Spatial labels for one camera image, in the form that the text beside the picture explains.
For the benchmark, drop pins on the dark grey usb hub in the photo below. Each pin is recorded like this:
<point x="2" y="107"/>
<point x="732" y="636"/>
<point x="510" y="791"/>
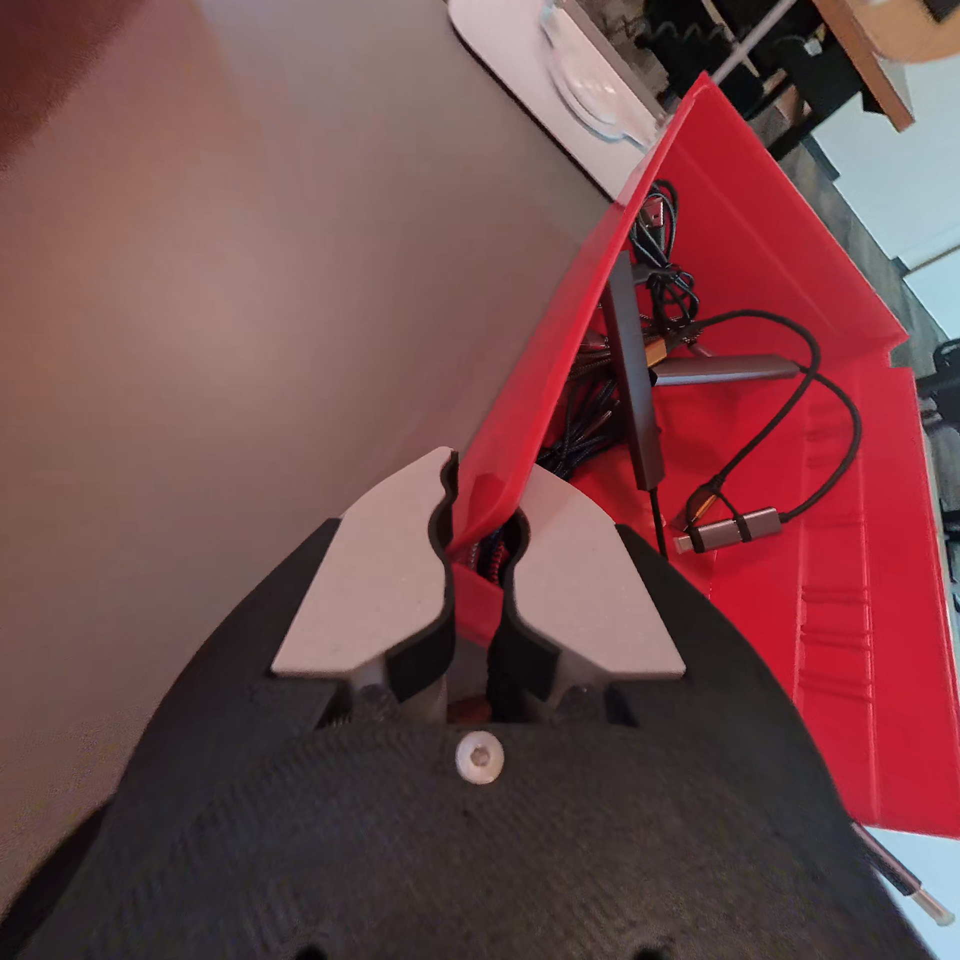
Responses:
<point x="634" y="375"/>

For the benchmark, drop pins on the slim silver USB hub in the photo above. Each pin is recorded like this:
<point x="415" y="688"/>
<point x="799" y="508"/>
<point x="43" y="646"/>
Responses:
<point x="727" y="369"/>
<point x="656" y="352"/>

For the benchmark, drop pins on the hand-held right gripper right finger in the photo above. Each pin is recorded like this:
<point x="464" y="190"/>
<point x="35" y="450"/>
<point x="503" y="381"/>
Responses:
<point x="592" y="600"/>

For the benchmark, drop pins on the wooden desk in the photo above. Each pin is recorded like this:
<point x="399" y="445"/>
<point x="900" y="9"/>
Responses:
<point x="866" y="60"/>

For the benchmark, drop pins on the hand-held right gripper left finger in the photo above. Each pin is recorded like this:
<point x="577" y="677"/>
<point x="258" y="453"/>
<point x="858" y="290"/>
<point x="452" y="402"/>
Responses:
<point x="360" y="577"/>

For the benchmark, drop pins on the black office chair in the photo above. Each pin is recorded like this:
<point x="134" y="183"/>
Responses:
<point x="941" y="420"/>

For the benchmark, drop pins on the silver plug adapter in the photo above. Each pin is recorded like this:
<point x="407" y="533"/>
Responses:
<point x="712" y="534"/>

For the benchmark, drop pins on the red plastic bin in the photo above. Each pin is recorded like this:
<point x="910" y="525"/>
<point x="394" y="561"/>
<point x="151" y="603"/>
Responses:
<point x="825" y="525"/>

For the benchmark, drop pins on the white stand with clear posts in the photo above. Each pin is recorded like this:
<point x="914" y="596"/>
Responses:
<point x="510" y="60"/>

